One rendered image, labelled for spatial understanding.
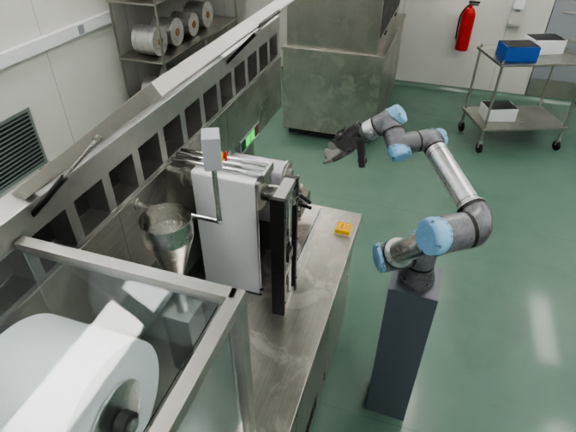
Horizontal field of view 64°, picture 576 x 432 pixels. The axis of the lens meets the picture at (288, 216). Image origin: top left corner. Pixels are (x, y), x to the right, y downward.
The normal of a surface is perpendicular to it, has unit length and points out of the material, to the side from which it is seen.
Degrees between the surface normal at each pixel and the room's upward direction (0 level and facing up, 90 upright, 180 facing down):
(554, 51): 90
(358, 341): 0
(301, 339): 0
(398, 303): 90
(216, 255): 90
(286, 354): 0
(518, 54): 90
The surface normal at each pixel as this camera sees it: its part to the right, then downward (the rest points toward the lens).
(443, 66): -0.31, 0.57
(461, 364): 0.00, -0.80
